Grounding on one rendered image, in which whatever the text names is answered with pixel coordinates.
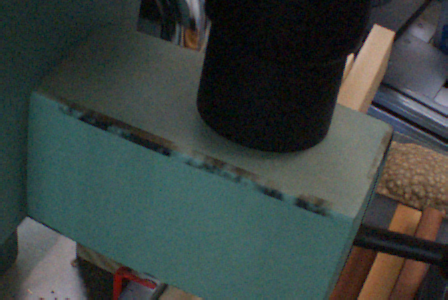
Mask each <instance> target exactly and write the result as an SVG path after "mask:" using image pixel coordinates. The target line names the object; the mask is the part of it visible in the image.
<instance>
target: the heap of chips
mask: <svg viewBox="0 0 448 300"><path fill-rule="evenodd" d="M375 193H378V194H381V195H383V196H385V197H386V196H387V197H389V198H391V199H395V200H397V201H398V202H402V203H404V204H408V205H409V206H413V207H415V208H417V209H420V210H422V211H424V208H425V206H428V207H430V208H434V209H435V210H439V211H440V212H443V215H442V218H445V219H446V220H448V157H447V156H445V155H441V154H440V153H438V152H436V151H432V150H430V149H428V148H424V147H422V146H420V145H417V144H403V145H402V144H400V143H398V142H395V141H394V140H392V145H391V148H390V150H389V152H388V157H387V160H386V162H385V164H384V169H383V172H382V174H381V177H380V181H379V184H378V186H377V189H376V191H375Z"/></svg>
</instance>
